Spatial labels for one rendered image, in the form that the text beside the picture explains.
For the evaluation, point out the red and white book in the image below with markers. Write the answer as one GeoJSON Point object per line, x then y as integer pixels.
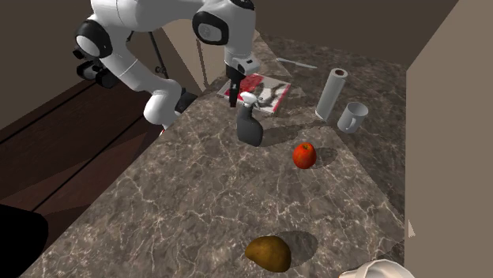
{"type": "Point", "coordinates": [272, 91]}

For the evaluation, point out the white mug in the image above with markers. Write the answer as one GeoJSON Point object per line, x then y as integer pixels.
{"type": "Point", "coordinates": [353, 117]}

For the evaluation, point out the red apple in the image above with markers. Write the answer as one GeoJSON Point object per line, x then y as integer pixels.
{"type": "Point", "coordinates": [304, 155]}

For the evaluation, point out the grey spray bottle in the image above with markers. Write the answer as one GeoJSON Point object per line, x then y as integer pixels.
{"type": "Point", "coordinates": [249, 125]}

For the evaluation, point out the black rounded object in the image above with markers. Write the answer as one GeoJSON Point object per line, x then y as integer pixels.
{"type": "Point", "coordinates": [19, 242]}

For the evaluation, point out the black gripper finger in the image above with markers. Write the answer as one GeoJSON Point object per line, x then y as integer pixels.
{"type": "Point", "coordinates": [233, 98]}

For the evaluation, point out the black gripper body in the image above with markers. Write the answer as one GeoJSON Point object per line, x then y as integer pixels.
{"type": "Point", "coordinates": [233, 77]}

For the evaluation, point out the white ceramic vessel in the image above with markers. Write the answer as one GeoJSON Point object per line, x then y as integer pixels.
{"type": "Point", "coordinates": [379, 270]}

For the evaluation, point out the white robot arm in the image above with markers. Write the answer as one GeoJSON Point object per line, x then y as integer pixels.
{"type": "Point", "coordinates": [131, 73]}

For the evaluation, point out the brown potato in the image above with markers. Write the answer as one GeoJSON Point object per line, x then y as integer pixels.
{"type": "Point", "coordinates": [269, 254]}

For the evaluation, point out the white butter knife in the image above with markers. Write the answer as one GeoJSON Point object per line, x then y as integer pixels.
{"type": "Point", "coordinates": [295, 63]}

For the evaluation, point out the white paper towel roll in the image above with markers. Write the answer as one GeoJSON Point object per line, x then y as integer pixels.
{"type": "Point", "coordinates": [331, 94]}

